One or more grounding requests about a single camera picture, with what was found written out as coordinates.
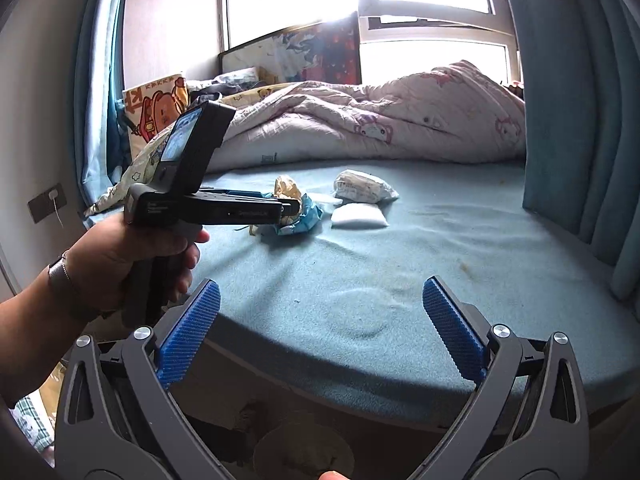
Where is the wristwatch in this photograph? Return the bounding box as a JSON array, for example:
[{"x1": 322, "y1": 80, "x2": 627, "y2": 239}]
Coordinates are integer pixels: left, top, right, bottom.
[{"x1": 48, "y1": 254, "x2": 85, "y2": 312}]

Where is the blue window curtain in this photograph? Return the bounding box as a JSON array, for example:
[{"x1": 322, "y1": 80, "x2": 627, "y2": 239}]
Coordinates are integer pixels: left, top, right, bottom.
[
  {"x1": 505, "y1": 0, "x2": 640, "y2": 302},
  {"x1": 75, "y1": 0, "x2": 132, "y2": 202}
]

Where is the cartoon printed quilt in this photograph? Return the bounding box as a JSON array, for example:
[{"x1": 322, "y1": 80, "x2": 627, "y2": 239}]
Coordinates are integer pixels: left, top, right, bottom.
[{"x1": 85, "y1": 60, "x2": 527, "y2": 217}]

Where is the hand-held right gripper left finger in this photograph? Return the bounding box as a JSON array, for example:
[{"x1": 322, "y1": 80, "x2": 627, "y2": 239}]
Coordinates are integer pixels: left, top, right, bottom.
[{"x1": 54, "y1": 278, "x2": 236, "y2": 480}]

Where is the plain white pillow packet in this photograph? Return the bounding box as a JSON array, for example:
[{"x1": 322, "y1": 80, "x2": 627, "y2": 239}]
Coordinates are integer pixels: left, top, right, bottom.
[{"x1": 330, "y1": 203, "x2": 389, "y2": 229}]

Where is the person's left hand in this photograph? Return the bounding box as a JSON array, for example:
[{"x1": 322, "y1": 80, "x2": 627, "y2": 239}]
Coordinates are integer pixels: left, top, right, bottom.
[{"x1": 65, "y1": 215, "x2": 211, "y2": 321}]

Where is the wall socket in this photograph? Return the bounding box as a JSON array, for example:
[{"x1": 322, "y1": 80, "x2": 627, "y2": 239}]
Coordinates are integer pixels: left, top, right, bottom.
[{"x1": 28, "y1": 183, "x2": 68, "y2": 224}]

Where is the cartoon printed board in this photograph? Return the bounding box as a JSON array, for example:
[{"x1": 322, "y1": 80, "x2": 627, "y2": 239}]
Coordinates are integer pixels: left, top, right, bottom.
[{"x1": 220, "y1": 12, "x2": 362, "y2": 85}]

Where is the dark clothes pile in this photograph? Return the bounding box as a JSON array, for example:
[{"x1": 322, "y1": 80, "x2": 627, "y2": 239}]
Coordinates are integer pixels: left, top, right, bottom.
[{"x1": 190, "y1": 77, "x2": 262, "y2": 107}]

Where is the white printed packet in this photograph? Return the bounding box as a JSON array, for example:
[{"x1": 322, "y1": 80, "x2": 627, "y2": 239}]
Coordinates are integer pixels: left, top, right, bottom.
[{"x1": 334, "y1": 170, "x2": 400, "y2": 205}]

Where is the person's left forearm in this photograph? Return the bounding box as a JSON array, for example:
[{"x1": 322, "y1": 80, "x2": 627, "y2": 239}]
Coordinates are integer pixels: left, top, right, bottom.
[{"x1": 0, "y1": 252, "x2": 86, "y2": 408}]

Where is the round white bin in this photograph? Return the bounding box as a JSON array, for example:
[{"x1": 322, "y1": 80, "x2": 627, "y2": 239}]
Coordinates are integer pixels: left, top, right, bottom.
[{"x1": 252, "y1": 422, "x2": 356, "y2": 480}]

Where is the yellowish wrapper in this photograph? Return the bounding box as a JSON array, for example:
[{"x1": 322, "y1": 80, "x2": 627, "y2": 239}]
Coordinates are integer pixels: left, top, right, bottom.
[{"x1": 250, "y1": 175, "x2": 305, "y2": 236}]

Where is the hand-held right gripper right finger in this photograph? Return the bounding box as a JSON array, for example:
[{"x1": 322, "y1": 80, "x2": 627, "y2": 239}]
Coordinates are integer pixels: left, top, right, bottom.
[{"x1": 410, "y1": 275, "x2": 591, "y2": 480}]

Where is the orange cartoon pillow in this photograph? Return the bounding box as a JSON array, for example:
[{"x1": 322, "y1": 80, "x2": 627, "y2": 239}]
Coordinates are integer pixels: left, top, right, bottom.
[{"x1": 122, "y1": 76, "x2": 191, "y2": 144}]

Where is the blue mattress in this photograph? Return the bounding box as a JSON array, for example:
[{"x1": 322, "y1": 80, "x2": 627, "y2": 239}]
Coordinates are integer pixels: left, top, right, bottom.
[{"x1": 85, "y1": 159, "x2": 640, "y2": 429}]

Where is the green plaid cloth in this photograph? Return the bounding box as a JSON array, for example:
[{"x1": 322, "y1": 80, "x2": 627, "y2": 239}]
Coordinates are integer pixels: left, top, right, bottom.
[{"x1": 10, "y1": 392, "x2": 55, "y2": 456}]

